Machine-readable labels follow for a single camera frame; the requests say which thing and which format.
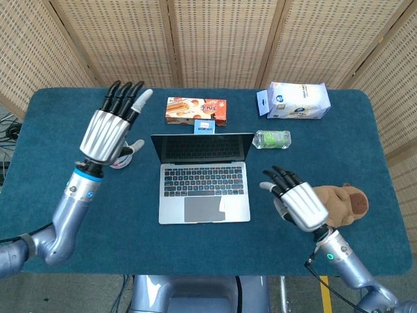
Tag orange snack box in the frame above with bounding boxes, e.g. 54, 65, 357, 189
165, 97, 228, 127

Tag black floor cables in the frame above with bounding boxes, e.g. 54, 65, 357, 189
0, 110, 24, 144

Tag grey aluminium laptop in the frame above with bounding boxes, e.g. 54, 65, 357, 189
150, 132, 255, 225

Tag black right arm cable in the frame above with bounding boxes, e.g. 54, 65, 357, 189
304, 241, 371, 313

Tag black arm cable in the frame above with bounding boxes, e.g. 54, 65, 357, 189
0, 222, 53, 244
304, 241, 371, 313

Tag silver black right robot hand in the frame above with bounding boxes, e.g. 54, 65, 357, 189
259, 165, 329, 233

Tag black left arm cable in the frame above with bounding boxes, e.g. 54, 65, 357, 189
0, 222, 53, 244

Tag clear plastic jar of clips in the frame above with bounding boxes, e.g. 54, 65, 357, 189
109, 148, 133, 170

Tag blue tablecloth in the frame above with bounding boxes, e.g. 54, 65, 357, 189
0, 87, 414, 277

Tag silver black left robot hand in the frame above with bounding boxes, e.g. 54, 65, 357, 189
79, 80, 154, 166

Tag blue grey robot torso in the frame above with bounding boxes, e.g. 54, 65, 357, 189
130, 275, 271, 313

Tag woven bamboo folding screen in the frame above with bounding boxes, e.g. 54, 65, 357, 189
0, 0, 417, 258

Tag green label water bottle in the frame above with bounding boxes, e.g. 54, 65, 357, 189
252, 129, 291, 150

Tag blue speaker box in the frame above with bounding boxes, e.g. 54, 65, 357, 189
193, 119, 216, 135

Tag brown plush toy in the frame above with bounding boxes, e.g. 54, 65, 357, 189
312, 183, 369, 228

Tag white blue tissue pack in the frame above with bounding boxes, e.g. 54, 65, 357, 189
256, 81, 332, 120

